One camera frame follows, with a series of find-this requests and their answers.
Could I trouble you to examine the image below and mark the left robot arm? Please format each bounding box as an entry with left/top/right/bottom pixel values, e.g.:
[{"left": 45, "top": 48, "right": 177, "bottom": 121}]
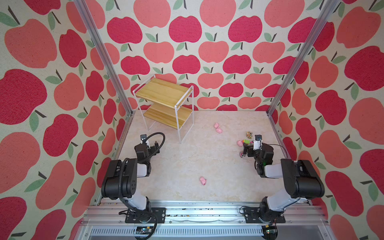
[{"left": 101, "top": 142, "right": 160, "bottom": 213}]

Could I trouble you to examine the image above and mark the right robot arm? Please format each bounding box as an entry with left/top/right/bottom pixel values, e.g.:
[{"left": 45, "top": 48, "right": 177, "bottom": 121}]
[{"left": 240, "top": 141, "right": 325, "bottom": 223}]

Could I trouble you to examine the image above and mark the two-tier wooden shelf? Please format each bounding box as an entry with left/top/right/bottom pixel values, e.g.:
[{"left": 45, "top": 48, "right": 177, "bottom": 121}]
[{"left": 133, "top": 75, "right": 195, "bottom": 143}]

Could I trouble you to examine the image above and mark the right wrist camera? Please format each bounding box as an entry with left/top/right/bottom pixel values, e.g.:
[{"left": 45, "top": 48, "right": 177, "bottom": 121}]
[{"left": 253, "top": 135, "right": 263, "bottom": 151}]

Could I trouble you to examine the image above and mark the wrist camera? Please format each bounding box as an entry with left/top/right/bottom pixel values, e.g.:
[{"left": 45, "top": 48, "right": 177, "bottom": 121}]
[
  {"left": 140, "top": 134, "right": 147, "bottom": 145},
  {"left": 253, "top": 135, "right": 263, "bottom": 151}
]

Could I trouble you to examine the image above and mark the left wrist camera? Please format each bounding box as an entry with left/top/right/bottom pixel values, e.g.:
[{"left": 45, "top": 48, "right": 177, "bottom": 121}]
[{"left": 140, "top": 134, "right": 147, "bottom": 145}]

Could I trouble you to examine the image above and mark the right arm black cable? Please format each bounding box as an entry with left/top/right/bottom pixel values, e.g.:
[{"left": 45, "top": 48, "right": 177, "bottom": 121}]
[{"left": 263, "top": 143, "right": 289, "bottom": 160}]

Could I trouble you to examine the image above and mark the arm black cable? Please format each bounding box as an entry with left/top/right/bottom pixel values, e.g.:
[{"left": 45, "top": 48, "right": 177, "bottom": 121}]
[
  {"left": 118, "top": 131, "right": 166, "bottom": 240},
  {"left": 263, "top": 143, "right": 289, "bottom": 160}
]

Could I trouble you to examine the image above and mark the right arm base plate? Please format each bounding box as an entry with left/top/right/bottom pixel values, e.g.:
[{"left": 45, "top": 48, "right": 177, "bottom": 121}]
[{"left": 239, "top": 206, "right": 286, "bottom": 224}]

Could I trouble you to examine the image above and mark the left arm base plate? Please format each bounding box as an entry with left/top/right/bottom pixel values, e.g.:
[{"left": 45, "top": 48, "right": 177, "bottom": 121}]
[{"left": 125, "top": 208, "right": 167, "bottom": 224}]

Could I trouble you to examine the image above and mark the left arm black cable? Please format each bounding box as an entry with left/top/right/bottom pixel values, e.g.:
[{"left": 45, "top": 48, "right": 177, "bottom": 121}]
[{"left": 118, "top": 131, "right": 166, "bottom": 240}]

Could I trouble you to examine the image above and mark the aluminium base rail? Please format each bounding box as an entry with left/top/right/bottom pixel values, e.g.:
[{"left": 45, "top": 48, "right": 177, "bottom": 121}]
[{"left": 73, "top": 199, "right": 336, "bottom": 240}]

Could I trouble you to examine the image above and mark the left aluminium frame post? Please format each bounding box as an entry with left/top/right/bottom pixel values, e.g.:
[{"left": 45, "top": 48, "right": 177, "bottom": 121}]
[{"left": 74, "top": 0, "right": 134, "bottom": 117}]

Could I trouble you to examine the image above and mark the aluminium frame post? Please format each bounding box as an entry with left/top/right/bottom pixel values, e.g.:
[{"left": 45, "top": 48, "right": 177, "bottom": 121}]
[
  {"left": 74, "top": 0, "right": 134, "bottom": 117},
  {"left": 267, "top": 0, "right": 341, "bottom": 119}
]

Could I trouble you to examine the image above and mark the right aluminium frame post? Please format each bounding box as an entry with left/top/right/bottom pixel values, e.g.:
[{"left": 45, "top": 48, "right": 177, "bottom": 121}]
[{"left": 267, "top": 0, "right": 341, "bottom": 119}]

